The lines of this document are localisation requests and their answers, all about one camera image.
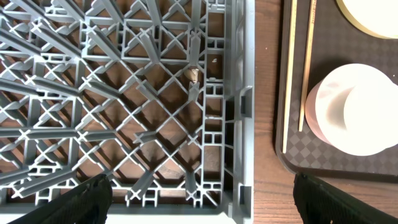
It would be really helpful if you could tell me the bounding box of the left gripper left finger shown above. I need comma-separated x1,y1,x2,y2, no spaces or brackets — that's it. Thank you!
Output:
10,174,113,224

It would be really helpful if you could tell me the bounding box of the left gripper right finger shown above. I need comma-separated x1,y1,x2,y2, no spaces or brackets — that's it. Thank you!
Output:
293,172,397,224

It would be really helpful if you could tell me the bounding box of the grey plastic dishwasher rack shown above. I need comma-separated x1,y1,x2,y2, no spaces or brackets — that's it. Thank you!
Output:
1,0,255,223

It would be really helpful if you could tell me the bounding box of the pink white bowl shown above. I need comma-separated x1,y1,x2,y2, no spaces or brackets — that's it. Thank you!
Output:
305,63,397,156

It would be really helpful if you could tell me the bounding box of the dark brown serving tray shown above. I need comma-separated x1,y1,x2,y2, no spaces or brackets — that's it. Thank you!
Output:
275,1,397,182

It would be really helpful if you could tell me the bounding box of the left wooden chopstick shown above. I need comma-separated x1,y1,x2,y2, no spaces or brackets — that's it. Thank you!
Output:
282,0,297,154

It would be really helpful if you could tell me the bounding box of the wooden chopstick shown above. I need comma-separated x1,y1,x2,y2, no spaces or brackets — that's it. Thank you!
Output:
282,0,297,154
298,0,317,132

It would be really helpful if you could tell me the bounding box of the yellow round plate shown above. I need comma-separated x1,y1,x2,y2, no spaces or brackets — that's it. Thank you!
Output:
336,0,397,39

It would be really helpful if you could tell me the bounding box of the right wooden chopstick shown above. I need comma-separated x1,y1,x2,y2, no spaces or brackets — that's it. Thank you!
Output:
298,0,317,132

